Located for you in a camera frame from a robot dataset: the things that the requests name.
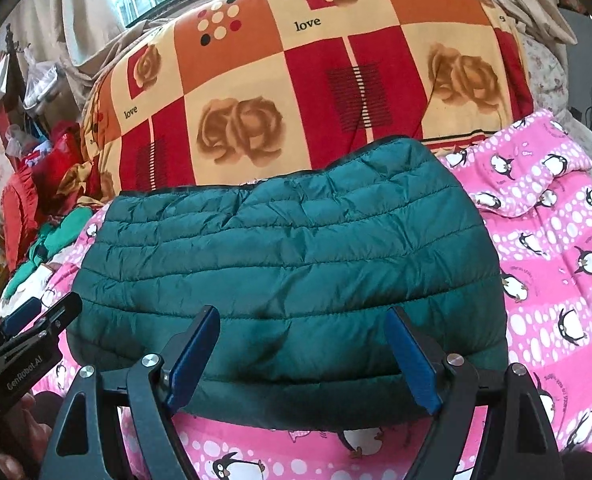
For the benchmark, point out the floral white bedsheet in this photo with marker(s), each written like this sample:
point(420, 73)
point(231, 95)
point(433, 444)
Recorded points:
point(545, 37)

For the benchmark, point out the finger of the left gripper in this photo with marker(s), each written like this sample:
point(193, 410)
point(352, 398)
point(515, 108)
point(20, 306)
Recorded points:
point(16, 321)

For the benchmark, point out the pink penguin quilt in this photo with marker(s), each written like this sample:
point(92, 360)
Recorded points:
point(543, 235)

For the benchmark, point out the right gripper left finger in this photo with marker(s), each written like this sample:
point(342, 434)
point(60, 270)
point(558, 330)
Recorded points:
point(86, 441)

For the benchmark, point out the beige curtain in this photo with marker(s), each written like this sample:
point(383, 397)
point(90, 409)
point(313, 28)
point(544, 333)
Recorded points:
point(84, 37)

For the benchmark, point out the red cream rose blanket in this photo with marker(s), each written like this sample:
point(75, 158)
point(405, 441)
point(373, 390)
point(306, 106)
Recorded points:
point(238, 90)

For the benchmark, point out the red clothes pile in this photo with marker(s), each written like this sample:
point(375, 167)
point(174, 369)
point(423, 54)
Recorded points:
point(47, 187)

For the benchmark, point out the green cloth item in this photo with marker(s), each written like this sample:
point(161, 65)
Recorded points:
point(50, 240)

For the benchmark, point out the dark green puffer jacket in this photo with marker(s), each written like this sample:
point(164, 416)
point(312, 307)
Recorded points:
point(302, 269)

